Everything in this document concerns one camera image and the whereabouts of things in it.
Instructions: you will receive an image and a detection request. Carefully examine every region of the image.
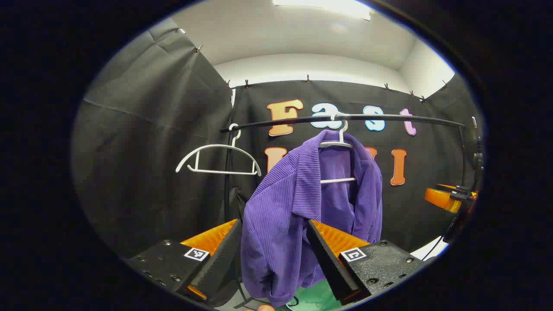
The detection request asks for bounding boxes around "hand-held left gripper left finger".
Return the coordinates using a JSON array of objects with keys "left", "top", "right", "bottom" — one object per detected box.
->
[{"left": 124, "top": 219, "right": 243, "bottom": 304}]

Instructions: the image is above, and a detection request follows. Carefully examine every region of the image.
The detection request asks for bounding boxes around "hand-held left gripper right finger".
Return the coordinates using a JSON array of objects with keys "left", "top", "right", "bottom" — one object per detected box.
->
[{"left": 306, "top": 219, "right": 426, "bottom": 305}]

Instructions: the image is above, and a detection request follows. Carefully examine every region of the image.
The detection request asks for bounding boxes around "green laundry hamper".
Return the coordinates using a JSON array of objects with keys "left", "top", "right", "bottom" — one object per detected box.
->
[{"left": 283, "top": 279, "right": 344, "bottom": 311}]

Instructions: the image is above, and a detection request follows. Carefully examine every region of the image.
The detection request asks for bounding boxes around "purple ribbed shirt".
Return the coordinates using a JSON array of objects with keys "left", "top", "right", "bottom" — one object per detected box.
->
[{"left": 240, "top": 130, "right": 383, "bottom": 307}]

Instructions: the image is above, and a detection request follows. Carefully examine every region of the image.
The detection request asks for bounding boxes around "white plastic hanger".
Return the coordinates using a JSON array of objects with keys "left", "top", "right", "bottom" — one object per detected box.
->
[
  {"left": 319, "top": 111, "right": 358, "bottom": 184},
  {"left": 175, "top": 123, "right": 263, "bottom": 177}
]

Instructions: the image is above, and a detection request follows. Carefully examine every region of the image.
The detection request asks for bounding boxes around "black backdrop cloth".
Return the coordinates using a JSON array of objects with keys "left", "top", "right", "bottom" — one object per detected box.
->
[{"left": 71, "top": 17, "right": 482, "bottom": 260}]

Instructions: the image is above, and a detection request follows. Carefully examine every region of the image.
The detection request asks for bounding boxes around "row of black binder clips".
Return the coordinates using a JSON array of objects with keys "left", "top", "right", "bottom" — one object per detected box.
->
[{"left": 179, "top": 28, "right": 450, "bottom": 104}]

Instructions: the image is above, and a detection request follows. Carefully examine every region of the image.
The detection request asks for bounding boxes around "ceiling light panel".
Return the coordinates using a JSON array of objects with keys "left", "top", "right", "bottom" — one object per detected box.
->
[{"left": 272, "top": 0, "right": 372, "bottom": 21}]

